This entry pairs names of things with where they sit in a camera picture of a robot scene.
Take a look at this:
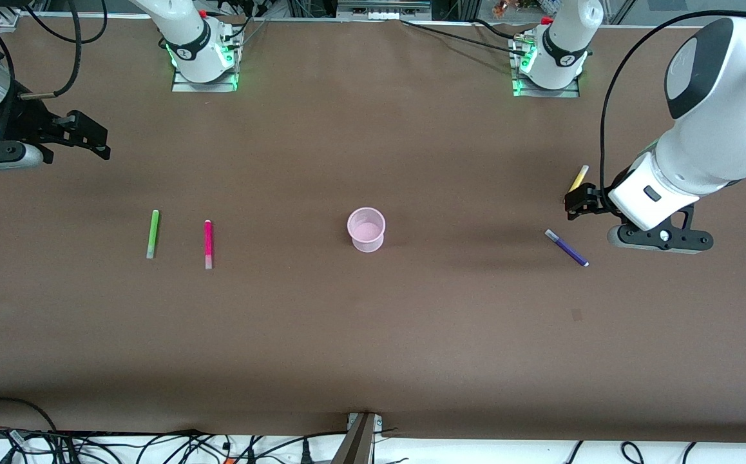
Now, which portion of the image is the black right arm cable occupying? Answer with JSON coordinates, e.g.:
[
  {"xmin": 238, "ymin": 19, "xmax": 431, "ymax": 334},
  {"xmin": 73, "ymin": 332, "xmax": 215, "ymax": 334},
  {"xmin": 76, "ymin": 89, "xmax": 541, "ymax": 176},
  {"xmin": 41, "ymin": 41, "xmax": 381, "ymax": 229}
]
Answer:
[{"xmin": 17, "ymin": 0, "xmax": 84, "ymax": 101}]

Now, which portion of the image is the aluminium frame post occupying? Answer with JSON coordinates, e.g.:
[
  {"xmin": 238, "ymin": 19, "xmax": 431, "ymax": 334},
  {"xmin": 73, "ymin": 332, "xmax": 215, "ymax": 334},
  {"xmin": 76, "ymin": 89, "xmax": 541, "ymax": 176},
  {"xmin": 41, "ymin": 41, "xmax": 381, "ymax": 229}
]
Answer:
[{"xmin": 331, "ymin": 412, "xmax": 384, "ymax": 464}]

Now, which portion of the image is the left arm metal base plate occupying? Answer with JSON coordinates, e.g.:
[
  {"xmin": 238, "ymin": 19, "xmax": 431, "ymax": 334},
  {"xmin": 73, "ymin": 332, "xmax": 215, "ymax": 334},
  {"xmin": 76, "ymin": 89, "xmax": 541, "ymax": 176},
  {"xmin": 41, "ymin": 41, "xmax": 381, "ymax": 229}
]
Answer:
[{"xmin": 511, "ymin": 34, "xmax": 581, "ymax": 99}]

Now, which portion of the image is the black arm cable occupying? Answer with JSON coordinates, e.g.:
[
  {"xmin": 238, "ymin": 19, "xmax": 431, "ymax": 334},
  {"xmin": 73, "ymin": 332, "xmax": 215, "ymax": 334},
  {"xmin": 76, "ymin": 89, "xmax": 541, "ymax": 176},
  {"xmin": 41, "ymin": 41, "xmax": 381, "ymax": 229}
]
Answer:
[
  {"xmin": 17, "ymin": 0, "xmax": 84, "ymax": 101},
  {"xmin": 598, "ymin": 9, "xmax": 746, "ymax": 194}
]

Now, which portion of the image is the green pen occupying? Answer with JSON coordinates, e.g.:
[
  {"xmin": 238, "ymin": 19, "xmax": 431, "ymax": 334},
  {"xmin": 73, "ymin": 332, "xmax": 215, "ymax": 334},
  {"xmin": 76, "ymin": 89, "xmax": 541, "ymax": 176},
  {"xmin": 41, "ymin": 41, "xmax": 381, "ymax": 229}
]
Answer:
[{"xmin": 146, "ymin": 209, "xmax": 161, "ymax": 260}]

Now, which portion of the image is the purple pen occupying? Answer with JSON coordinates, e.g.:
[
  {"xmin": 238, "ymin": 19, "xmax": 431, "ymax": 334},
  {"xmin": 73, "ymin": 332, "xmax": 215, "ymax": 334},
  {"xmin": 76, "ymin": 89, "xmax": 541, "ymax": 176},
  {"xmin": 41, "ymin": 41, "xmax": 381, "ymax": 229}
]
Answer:
[{"xmin": 544, "ymin": 229, "xmax": 589, "ymax": 267}]

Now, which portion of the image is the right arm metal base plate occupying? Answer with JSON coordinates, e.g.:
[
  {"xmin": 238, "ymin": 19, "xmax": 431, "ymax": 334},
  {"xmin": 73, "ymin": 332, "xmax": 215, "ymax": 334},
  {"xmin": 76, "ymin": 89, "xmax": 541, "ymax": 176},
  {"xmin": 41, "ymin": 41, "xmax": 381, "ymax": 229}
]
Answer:
[{"xmin": 171, "ymin": 37, "xmax": 240, "ymax": 93}]

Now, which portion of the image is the pink cup holder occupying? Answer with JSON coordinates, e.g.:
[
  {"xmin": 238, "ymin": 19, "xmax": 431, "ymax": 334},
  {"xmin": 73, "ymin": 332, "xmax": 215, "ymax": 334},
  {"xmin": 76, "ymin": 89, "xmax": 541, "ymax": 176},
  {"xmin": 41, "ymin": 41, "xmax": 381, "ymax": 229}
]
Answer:
[{"xmin": 347, "ymin": 207, "xmax": 387, "ymax": 253}]

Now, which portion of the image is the thick black cable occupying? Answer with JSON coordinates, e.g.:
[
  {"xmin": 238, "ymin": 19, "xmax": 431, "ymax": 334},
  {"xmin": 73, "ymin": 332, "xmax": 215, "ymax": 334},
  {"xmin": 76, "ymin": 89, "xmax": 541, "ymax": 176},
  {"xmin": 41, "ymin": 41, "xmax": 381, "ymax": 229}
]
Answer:
[{"xmin": 0, "ymin": 398, "xmax": 59, "ymax": 434}]

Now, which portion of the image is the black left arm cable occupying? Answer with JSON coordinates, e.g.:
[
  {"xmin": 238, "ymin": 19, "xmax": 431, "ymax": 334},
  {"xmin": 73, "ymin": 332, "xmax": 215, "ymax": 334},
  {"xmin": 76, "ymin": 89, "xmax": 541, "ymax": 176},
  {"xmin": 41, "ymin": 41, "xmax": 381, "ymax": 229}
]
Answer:
[{"xmin": 598, "ymin": 9, "xmax": 746, "ymax": 194}]

